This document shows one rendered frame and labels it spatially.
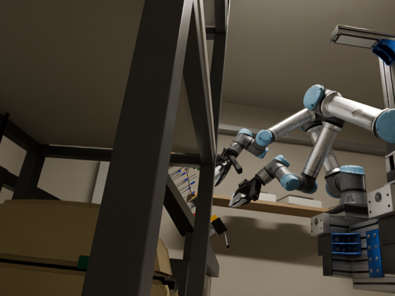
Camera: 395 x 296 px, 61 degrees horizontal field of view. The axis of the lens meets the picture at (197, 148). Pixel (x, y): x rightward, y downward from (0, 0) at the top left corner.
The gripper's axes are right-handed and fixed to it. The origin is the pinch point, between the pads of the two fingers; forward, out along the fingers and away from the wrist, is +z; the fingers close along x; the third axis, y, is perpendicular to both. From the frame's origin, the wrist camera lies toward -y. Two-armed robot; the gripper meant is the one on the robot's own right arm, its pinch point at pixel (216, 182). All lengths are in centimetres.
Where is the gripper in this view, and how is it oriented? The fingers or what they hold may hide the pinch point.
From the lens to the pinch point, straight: 179.4
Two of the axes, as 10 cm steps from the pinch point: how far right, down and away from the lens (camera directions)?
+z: -5.7, 7.5, -3.4
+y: -8.1, -4.2, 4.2
